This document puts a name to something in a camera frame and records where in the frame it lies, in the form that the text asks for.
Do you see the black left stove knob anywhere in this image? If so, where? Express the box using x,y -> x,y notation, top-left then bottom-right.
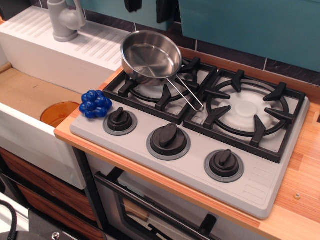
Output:
103,107 -> 138,136

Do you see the orange plastic bowl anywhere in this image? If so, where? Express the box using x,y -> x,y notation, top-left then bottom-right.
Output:
40,101 -> 80,128

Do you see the black middle stove knob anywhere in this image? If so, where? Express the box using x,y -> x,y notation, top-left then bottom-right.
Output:
146,123 -> 191,161

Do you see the wooden drawer cabinet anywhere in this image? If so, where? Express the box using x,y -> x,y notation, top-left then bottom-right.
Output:
0,148 -> 106,240

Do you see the blue toy blueberry cluster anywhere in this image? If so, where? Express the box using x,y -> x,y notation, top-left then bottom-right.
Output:
78,90 -> 113,119

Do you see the oven door with handle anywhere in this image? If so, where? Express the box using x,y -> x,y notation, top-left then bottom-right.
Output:
93,167 -> 256,240

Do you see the black right burner grate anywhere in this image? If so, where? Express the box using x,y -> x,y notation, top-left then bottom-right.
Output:
183,69 -> 310,163

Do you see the black left burner grate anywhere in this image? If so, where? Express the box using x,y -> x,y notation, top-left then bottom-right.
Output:
103,57 -> 218,124

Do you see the black stove knob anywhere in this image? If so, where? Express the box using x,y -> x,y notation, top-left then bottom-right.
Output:
146,123 -> 191,161
103,107 -> 138,136
204,149 -> 245,183

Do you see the black burner grate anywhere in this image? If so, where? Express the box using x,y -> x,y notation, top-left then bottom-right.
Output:
103,57 -> 218,124
183,69 -> 310,163

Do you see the grey toy faucet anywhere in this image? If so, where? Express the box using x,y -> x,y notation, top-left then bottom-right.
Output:
47,0 -> 86,42

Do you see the black braided cable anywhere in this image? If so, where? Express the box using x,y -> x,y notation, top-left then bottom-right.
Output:
0,199 -> 18,240

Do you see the black right stove knob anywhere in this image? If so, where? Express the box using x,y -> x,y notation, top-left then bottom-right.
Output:
204,149 -> 245,183

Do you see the grey toy stove top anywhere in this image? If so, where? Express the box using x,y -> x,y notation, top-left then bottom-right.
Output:
69,47 -> 311,220

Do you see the white toy sink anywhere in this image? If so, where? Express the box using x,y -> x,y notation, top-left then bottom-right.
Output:
0,6 -> 128,190

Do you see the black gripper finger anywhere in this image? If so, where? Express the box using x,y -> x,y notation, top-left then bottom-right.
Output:
124,0 -> 142,12
156,0 -> 174,24

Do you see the stainless steel pan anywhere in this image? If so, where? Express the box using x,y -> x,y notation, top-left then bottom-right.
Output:
120,30 -> 204,112

